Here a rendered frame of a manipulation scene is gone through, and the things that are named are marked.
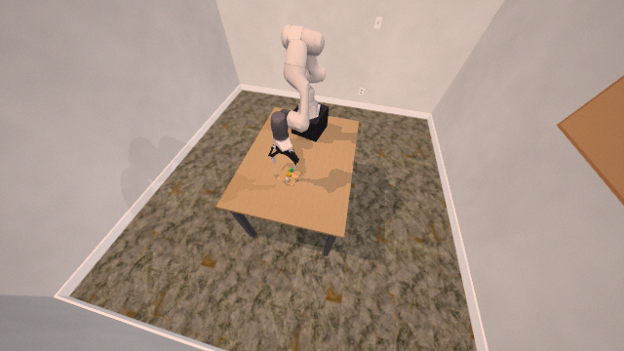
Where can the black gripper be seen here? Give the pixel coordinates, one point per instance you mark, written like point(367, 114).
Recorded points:
point(290, 154)

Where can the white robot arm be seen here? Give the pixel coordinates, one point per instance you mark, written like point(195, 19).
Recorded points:
point(312, 42)

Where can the orange flat mat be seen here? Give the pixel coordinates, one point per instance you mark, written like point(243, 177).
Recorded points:
point(292, 179)

